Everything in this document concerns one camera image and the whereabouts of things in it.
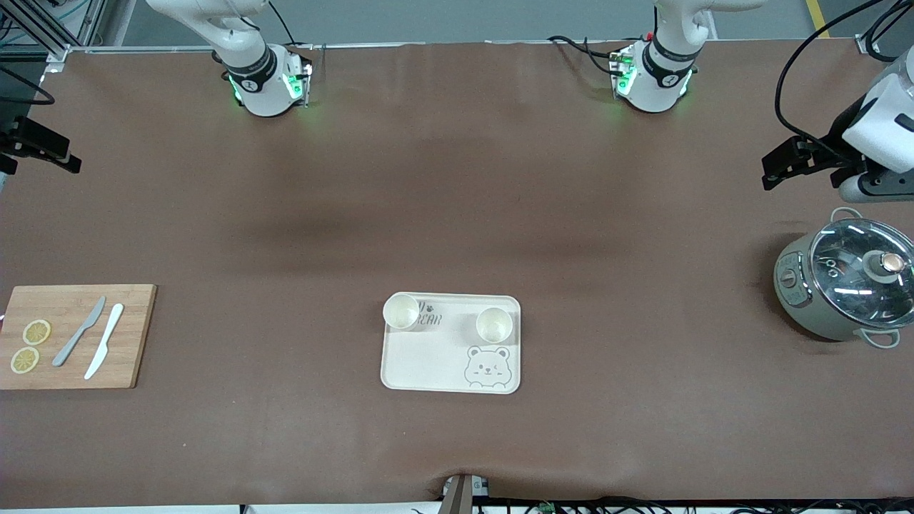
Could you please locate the white plastic knife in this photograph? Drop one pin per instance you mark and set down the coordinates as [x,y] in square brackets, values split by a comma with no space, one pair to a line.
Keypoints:
[106,343]

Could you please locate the white tray with bear print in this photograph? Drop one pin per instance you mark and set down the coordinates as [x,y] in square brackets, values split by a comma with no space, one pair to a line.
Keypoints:
[428,364]

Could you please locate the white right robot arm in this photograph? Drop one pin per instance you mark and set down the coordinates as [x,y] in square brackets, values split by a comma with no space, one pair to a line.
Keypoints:
[250,71]

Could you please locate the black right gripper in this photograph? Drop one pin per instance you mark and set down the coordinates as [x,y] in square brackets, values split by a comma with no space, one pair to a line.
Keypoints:
[21,139]

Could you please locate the metal table edge bracket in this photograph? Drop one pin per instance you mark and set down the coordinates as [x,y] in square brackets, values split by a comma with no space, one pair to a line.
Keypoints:
[460,492]

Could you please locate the grey electric cooking pot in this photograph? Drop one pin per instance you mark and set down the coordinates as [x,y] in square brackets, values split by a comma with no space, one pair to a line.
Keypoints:
[792,285]

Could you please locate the bamboo cutting board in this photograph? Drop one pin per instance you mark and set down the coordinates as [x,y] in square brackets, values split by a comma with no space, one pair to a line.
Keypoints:
[132,335]

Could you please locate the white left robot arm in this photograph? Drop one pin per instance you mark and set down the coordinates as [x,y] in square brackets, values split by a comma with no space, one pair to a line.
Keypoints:
[660,71]

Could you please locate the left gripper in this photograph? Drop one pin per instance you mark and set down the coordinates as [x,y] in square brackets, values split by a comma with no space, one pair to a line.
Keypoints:
[832,145]

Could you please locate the aluminium frame profile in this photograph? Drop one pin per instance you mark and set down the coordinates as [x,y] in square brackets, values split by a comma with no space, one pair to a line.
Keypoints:
[43,36]

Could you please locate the white plastic cup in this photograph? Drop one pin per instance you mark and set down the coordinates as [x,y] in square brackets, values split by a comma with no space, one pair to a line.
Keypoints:
[401,311]
[494,323]

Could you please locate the grey plastic knife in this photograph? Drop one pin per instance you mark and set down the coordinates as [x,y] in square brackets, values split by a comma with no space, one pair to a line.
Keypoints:
[78,332]

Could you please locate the yellow lemon slice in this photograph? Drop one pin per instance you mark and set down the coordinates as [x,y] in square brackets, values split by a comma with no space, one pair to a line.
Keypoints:
[36,332]
[25,360]

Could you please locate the glass pot lid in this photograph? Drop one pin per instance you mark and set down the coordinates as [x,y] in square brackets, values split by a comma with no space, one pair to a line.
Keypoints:
[857,275]

